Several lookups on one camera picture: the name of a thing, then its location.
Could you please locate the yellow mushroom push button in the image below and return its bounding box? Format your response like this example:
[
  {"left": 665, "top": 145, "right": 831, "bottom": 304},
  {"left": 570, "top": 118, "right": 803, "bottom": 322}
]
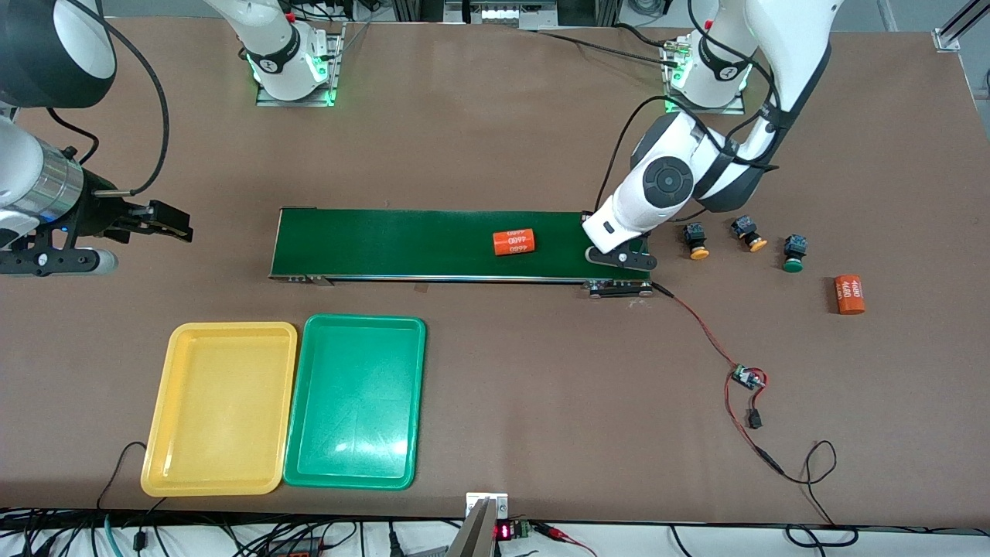
[
  {"left": 683, "top": 222, "right": 712, "bottom": 261},
  {"left": 731, "top": 215, "right": 768, "bottom": 253}
]

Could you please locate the yellow plastic tray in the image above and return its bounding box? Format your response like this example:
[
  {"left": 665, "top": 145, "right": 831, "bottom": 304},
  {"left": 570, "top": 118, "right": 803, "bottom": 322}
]
[{"left": 140, "top": 321, "right": 299, "bottom": 497}]

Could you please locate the green conveyor belt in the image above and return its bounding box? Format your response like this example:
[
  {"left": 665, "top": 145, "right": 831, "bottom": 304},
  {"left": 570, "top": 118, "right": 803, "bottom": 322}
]
[{"left": 268, "top": 207, "right": 654, "bottom": 299}]

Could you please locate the grey metal device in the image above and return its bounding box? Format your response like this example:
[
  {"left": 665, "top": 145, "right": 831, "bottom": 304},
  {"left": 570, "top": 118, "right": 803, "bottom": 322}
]
[{"left": 442, "top": 0, "right": 559, "bottom": 32}]

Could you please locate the green plastic tray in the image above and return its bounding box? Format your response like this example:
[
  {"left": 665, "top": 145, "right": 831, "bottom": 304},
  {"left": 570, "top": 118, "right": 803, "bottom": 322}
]
[{"left": 282, "top": 313, "right": 428, "bottom": 491}]

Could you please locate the red clip lead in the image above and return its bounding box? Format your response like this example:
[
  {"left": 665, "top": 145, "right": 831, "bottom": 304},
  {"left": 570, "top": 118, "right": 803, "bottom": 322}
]
[{"left": 532, "top": 523, "right": 598, "bottom": 557}]

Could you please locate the grey metal bar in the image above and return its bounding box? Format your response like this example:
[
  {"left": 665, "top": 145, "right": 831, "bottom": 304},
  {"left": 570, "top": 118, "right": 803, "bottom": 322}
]
[{"left": 446, "top": 499, "right": 500, "bottom": 557}]

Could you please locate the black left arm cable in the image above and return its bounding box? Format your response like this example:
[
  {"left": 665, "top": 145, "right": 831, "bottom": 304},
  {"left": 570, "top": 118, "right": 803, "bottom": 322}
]
[{"left": 594, "top": 94, "right": 778, "bottom": 211}]

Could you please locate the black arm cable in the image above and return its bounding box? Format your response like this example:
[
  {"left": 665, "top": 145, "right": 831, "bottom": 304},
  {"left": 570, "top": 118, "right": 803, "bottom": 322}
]
[
  {"left": 77, "top": 0, "right": 171, "bottom": 196},
  {"left": 594, "top": 94, "right": 778, "bottom": 211}
]

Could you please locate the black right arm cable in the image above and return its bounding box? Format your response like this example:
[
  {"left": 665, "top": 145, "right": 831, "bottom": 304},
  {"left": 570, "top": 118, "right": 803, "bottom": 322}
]
[{"left": 77, "top": 0, "right": 171, "bottom": 196}]

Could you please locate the red and black wire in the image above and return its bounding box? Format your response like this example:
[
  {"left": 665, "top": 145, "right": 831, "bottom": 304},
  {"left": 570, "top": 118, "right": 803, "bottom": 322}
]
[{"left": 648, "top": 282, "right": 786, "bottom": 477}]

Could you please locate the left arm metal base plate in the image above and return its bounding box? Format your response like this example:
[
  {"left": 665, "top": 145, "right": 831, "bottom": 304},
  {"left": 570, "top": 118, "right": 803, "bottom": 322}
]
[{"left": 664, "top": 39, "right": 747, "bottom": 115}]

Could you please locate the long black table cable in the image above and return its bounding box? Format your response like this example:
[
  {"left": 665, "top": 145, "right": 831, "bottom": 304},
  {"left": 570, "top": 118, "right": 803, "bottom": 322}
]
[{"left": 534, "top": 29, "right": 680, "bottom": 67}]

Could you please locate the short black table cable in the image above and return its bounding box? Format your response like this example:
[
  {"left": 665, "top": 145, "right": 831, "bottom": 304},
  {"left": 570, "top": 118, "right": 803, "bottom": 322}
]
[{"left": 615, "top": 22, "right": 678, "bottom": 47}]

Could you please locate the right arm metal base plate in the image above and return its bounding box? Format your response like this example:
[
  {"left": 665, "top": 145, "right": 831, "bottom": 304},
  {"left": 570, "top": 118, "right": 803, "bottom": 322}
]
[{"left": 255, "top": 23, "right": 346, "bottom": 108}]

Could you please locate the silver metal bracket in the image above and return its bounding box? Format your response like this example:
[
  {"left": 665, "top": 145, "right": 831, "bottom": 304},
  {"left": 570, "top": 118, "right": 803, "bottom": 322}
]
[{"left": 466, "top": 492, "right": 509, "bottom": 521}]

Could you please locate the thin black looped cable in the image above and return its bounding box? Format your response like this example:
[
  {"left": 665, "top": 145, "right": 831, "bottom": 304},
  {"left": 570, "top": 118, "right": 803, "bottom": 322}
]
[{"left": 780, "top": 439, "right": 859, "bottom": 548}]

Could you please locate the aluminium profile bracket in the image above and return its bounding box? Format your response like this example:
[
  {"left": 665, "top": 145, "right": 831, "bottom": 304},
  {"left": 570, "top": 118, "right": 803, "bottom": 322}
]
[{"left": 934, "top": 0, "right": 990, "bottom": 53}]

